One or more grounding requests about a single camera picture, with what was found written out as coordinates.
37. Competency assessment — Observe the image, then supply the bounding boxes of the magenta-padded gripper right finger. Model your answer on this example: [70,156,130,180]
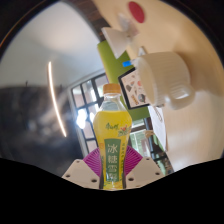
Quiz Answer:
[123,145,166,190]

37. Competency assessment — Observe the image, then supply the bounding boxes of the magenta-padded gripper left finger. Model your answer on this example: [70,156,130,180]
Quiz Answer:
[61,148,103,190]

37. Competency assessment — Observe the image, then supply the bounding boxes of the yellow drink bottle orange cap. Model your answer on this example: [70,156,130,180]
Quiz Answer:
[92,83,133,191]

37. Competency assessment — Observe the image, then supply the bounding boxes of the white paper sheet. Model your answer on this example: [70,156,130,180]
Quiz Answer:
[147,105,168,153]

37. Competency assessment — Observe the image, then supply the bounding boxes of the group of pendant lamps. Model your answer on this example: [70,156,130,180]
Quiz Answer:
[75,108,98,130]

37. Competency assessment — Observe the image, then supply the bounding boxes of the long curved ceiling light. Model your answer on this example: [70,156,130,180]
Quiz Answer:
[47,61,68,138]

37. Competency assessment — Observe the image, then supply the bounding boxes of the white ribbed cup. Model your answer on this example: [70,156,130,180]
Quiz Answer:
[134,51,196,112]

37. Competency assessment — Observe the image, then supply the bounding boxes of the small blue-capped bottle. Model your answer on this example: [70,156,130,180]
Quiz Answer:
[121,59,134,68]

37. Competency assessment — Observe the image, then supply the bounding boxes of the green upholstered bench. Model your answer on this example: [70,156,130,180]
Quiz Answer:
[96,39,151,123]

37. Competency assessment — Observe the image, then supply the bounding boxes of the white bowl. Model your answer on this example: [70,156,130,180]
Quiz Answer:
[100,13,140,59]

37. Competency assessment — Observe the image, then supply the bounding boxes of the flat round red coaster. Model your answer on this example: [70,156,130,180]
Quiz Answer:
[128,1,146,24]

